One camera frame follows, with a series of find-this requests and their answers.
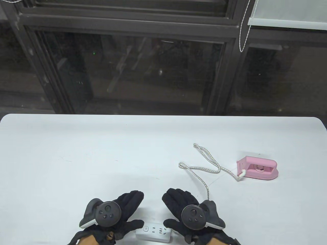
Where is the black right hand controller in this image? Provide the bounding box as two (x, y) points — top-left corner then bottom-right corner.
(181, 200), (226, 229)

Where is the white roller blind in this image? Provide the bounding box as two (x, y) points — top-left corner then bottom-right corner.
(248, 0), (327, 29)

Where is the dark metal window frame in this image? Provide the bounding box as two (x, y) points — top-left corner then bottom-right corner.
(0, 0), (327, 115)

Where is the person's left hand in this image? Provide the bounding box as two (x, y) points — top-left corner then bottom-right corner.
(68, 190), (145, 245)

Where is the black hand controller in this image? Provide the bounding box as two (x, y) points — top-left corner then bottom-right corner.
(79, 199), (122, 228)
(181, 200), (226, 229)

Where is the black left hand controller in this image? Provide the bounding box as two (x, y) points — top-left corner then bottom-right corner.
(79, 199), (122, 228)

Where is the white blind pull cord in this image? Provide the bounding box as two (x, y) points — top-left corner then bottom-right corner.
(238, 0), (258, 53)

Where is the pink electric iron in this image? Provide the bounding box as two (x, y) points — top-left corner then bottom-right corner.
(237, 156), (279, 181)

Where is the person's right forearm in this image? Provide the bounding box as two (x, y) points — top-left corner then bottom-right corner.
(202, 236), (230, 245)

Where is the person's left forearm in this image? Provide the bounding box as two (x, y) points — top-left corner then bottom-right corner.
(79, 230), (114, 245)

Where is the white braided iron cord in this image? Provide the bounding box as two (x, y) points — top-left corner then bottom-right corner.
(178, 144), (247, 202)

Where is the white power strip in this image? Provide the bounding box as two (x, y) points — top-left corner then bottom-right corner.
(135, 223), (172, 243)

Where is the person's right hand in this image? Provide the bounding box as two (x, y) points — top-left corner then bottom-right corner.
(162, 188), (239, 245)

